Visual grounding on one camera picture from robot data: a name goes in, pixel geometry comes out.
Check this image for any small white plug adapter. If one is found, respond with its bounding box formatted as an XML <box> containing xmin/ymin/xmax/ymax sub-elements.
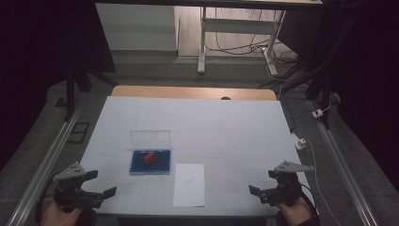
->
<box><xmin>311</xmin><ymin>100</ymin><xmax>333</xmax><ymax>120</ymax></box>

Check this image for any white cabinet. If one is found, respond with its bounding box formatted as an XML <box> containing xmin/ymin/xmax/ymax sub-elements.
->
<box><xmin>95</xmin><ymin>3</ymin><xmax>181</xmax><ymax>52</ymax></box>

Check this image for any blue ink pad box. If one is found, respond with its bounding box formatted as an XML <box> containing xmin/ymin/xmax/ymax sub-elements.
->
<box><xmin>129</xmin><ymin>129</ymin><xmax>172</xmax><ymax>176</ymax></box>

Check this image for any white table cover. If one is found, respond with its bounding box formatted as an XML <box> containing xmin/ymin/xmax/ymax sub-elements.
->
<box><xmin>77</xmin><ymin>95</ymin><xmax>315</xmax><ymax>218</ymax></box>

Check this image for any white paper sheet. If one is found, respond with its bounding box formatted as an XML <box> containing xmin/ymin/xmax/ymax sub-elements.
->
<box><xmin>171</xmin><ymin>162</ymin><xmax>206</xmax><ymax>208</ymax></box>

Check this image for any white plug with long cable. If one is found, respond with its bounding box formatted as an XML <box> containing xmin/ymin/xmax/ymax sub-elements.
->
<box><xmin>291</xmin><ymin>132</ymin><xmax>342</xmax><ymax>226</ymax></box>

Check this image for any black cable tangle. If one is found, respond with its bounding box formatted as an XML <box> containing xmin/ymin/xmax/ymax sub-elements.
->
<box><xmin>205</xmin><ymin>8</ymin><xmax>307</xmax><ymax>89</ymax></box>

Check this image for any aluminium rail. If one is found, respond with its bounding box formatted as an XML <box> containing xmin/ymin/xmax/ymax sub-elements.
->
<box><xmin>6</xmin><ymin>105</ymin><xmax>83</xmax><ymax>226</ymax></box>
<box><xmin>309</xmin><ymin>99</ymin><xmax>379</xmax><ymax>226</ymax></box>

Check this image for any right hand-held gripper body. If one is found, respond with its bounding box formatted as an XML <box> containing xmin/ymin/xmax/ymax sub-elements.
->
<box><xmin>258</xmin><ymin>160</ymin><xmax>314</xmax><ymax>207</ymax></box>

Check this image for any white desk frame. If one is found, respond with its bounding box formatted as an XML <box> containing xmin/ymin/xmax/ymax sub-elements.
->
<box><xmin>197</xmin><ymin>6</ymin><xmax>287</xmax><ymax>77</ymax></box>

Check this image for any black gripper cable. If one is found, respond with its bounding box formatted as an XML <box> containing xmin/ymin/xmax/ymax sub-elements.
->
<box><xmin>34</xmin><ymin>178</ymin><xmax>60</xmax><ymax>225</ymax></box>
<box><xmin>299</xmin><ymin>185</ymin><xmax>320</xmax><ymax>226</ymax></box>

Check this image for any black floor frame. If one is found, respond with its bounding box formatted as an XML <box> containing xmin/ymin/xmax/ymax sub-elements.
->
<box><xmin>66</xmin><ymin>121</ymin><xmax>91</xmax><ymax>145</ymax></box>

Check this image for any person's right hand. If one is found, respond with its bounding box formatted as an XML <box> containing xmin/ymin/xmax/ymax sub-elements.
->
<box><xmin>276</xmin><ymin>197</ymin><xmax>312</xmax><ymax>226</ymax></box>

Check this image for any person's left hand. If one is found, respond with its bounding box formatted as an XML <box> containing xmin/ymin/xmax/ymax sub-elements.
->
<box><xmin>40</xmin><ymin>201</ymin><xmax>83</xmax><ymax>226</ymax></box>

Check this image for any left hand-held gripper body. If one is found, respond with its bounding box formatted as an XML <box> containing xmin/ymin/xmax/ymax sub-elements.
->
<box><xmin>53</xmin><ymin>161</ymin><xmax>104</xmax><ymax>214</ymax></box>

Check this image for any black metal stand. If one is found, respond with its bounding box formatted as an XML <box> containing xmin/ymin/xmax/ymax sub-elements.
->
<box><xmin>62</xmin><ymin>60</ymin><xmax>118</xmax><ymax>122</ymax></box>
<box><xmin>276</xmin><ymin>8</ymin><xmax>361</xmax><ymax>130</ymax></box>

